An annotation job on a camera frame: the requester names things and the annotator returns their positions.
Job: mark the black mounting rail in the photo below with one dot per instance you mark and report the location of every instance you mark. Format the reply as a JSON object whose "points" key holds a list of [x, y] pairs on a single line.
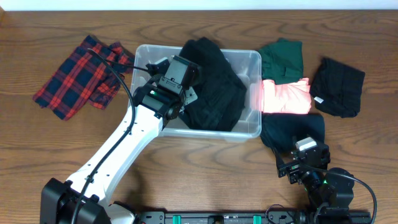
{"points": [[276, 216]]}

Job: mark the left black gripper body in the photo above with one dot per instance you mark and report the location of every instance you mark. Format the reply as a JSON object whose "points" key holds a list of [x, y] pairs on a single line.
{"points": [[190, 84]]}

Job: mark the clear plastic storage bin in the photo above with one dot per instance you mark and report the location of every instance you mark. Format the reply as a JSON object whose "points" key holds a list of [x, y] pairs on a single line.
{"points": [[245, 63]]}

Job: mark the dark green folded garment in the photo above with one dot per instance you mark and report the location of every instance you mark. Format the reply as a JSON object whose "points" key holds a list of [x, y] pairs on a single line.
{"points": [[282, 61]]}

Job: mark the pink folded shirt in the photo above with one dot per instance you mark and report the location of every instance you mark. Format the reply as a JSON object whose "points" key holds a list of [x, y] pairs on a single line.
{"points": [[293, 98]]}

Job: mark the black pants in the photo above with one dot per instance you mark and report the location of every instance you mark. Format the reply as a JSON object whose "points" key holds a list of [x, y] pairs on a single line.
{"points": [[220, 92]]}

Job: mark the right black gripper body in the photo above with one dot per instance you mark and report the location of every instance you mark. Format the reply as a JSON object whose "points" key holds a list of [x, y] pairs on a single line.
{"points": [[292, 167]]}

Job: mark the red navy plaid cloth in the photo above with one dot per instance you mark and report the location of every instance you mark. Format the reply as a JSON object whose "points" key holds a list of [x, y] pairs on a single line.
{"points": [[83, 78]]}

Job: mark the dark teal folded garment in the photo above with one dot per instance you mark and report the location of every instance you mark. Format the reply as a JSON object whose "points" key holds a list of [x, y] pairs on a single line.
{"points": [[280, 131]]}

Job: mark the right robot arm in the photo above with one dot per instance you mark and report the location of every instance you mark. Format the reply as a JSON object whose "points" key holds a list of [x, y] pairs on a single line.
{"points": [[327, 189]]}

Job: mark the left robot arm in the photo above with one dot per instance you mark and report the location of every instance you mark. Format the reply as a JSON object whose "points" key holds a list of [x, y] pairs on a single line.
{"points": [[85, 196]]}

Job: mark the black folded garment with tag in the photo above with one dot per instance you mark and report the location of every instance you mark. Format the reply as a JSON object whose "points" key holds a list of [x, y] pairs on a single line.
{"points": [[337, 88]]}

